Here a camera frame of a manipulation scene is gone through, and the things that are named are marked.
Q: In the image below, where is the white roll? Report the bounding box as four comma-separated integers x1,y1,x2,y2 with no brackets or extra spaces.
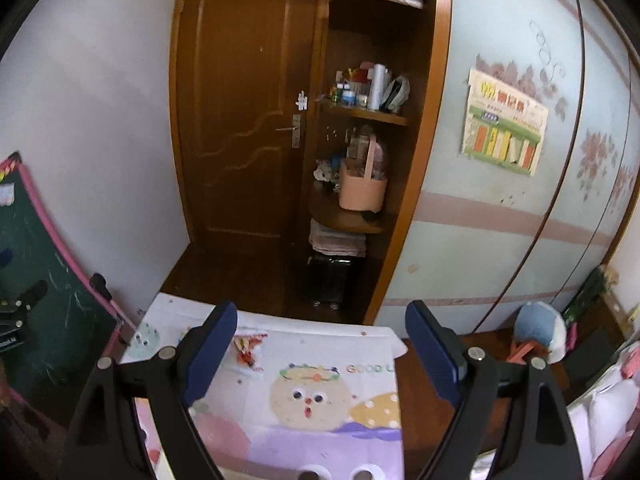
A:
367,63,389,111

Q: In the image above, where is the group of small bottles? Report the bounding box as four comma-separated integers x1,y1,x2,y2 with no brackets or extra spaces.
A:
330,62,373,108

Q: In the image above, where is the wooden corner shelf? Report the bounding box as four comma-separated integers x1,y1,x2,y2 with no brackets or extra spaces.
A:
300,0,453,326

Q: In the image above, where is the pale blue wardrobe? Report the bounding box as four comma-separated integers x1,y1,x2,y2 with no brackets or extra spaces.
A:
372,0,640,335

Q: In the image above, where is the black suitcase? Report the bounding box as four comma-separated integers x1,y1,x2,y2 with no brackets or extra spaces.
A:
305,254,359,311

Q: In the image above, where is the red snack packet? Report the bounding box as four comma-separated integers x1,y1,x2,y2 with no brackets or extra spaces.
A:
232,332,269,374

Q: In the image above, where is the brown wooden door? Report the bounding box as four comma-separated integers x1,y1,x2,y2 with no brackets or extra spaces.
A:
170,0,332,241

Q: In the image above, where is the pink basket with handle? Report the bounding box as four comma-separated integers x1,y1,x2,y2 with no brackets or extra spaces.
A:
338,132,389,211

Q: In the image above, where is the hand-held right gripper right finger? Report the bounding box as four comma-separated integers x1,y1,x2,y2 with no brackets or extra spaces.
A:
405,300,586,480

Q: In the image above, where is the green printed bag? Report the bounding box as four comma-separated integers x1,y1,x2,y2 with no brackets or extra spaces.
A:
562,265,609,327

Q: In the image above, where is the small plush toy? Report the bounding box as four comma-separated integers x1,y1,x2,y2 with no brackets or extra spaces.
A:
313,159,341,184

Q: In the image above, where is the pink bed blanket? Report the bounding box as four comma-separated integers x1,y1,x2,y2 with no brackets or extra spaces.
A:
472,340,640,480

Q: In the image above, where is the printed cartoon tablecloth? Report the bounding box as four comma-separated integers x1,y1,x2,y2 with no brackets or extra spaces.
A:
117,292,408,480

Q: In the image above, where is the blue white plush cushion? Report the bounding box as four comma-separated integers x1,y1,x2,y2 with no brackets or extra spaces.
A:
515,301,569,363

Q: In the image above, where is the black clip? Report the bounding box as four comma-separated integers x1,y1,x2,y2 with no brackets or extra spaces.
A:
90,273,114,302

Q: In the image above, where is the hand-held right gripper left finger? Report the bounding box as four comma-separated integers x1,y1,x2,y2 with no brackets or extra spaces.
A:
60,301,238,480

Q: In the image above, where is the metal door handle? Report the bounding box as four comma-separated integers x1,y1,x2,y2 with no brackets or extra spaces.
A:
276,114,303,149

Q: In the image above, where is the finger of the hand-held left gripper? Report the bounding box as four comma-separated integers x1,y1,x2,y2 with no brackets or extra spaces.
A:
0,280,49,317

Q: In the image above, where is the grey green pouch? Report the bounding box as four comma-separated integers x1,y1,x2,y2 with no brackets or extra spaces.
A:
382,75,412,114

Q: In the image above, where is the green chalkboard with pink frame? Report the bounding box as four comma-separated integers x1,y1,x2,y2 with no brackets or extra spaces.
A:
0,151,137,406

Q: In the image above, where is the pink stool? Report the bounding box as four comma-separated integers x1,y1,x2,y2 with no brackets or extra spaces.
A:
506,339,551,365

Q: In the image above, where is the wall poster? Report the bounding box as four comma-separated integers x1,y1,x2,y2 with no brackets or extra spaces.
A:
460,67,550,177

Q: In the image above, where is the stack of folded towels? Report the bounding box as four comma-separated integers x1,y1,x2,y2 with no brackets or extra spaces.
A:
309,218,368,259

